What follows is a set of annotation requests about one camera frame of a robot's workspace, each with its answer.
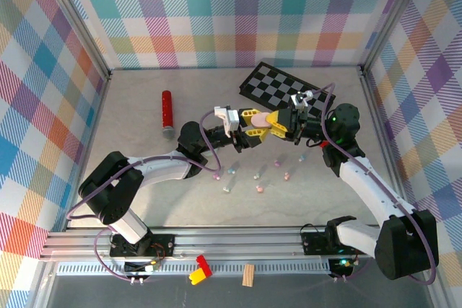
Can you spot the purple earbud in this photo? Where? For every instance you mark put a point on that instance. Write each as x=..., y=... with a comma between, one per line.
x=216, y=176
x=277, y=162

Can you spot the pink earbud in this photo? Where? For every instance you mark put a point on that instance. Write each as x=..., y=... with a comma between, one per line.
x=259, y=189
x=287, y=176

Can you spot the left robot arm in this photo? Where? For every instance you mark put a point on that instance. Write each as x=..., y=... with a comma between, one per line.
x=159, y=167

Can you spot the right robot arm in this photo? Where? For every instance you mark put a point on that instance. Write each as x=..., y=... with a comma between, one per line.
x=364, y=181

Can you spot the black white chessboard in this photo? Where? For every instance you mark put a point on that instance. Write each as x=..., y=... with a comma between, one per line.
x=274, y=84

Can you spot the red microphone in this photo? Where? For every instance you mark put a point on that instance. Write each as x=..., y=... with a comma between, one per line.
x=166, y=109

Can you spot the red toy brick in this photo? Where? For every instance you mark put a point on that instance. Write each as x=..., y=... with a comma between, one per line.
x=205, y=264

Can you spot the wooden block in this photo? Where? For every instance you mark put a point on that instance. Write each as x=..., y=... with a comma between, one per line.
x=248, y=275

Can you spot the yellow toy brick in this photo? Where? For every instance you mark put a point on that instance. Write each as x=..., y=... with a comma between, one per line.
x=196, y=276

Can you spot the small black electronics board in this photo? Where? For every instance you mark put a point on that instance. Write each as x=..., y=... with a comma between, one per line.
x=135, y=267
x=339, y=263

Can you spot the aluminium side rail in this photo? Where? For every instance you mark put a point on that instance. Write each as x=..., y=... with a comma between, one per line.
x=98, y=113
x=377, y=113

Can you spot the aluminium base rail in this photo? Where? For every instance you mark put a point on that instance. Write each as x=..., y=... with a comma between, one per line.
x=234, y=241

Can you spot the aluminium corner post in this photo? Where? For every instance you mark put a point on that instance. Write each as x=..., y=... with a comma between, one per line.
x=393, y=16
x=81, y=23

